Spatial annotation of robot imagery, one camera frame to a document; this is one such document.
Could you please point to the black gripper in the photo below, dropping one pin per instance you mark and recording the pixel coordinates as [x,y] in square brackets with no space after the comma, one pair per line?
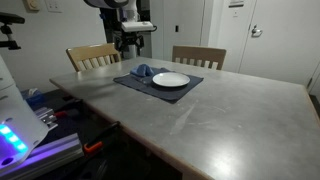
[130,38]

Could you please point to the silver metal fork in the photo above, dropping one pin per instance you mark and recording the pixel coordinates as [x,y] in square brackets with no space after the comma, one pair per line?
[141,80]

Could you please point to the white robot base blue light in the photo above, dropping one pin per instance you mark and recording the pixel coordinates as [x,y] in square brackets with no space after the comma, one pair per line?
[16,126]

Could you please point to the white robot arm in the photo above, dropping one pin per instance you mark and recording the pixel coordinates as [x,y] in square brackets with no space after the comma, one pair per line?
[106,2]

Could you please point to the white round plate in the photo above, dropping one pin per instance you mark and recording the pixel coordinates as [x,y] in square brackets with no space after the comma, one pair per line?
[171,79]

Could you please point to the blue folded cloth napkin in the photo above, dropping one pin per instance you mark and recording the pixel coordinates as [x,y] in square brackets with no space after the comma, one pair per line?
[141,70]

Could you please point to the light wooden slat-back chair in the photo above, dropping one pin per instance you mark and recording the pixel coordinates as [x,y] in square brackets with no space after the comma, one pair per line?
[91,51]

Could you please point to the dark blue fabric placemat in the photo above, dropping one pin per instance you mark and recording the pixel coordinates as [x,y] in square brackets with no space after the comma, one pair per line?
[173,93]

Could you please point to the dark wooden slat-back chair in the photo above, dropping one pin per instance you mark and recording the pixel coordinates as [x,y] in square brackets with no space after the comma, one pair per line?
[198,52]

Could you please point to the orange and black clamp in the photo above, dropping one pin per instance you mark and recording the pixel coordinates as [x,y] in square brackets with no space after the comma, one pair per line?
[100,135]

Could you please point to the blue tissue box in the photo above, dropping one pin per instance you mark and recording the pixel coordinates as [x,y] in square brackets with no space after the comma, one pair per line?
[33,97]

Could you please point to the door sign plaque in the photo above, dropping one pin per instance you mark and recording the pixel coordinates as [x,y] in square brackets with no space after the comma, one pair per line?
[236,3]

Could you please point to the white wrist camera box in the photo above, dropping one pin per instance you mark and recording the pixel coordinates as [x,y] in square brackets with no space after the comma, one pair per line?
[136,26]

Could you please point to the small black wall switch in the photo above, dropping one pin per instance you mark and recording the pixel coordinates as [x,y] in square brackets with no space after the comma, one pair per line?
[176,28]

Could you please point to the beige round wall thermostat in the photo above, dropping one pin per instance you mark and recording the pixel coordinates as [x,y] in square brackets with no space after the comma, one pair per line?
[32,4]

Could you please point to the silver metal bracket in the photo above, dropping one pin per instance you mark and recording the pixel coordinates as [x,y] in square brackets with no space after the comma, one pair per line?
[46,116]

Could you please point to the black camera on mount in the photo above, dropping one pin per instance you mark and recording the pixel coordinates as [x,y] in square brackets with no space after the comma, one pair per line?
[8,19]

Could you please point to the aluminium extrusion rail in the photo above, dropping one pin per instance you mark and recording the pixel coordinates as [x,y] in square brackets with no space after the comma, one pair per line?
[50,153]

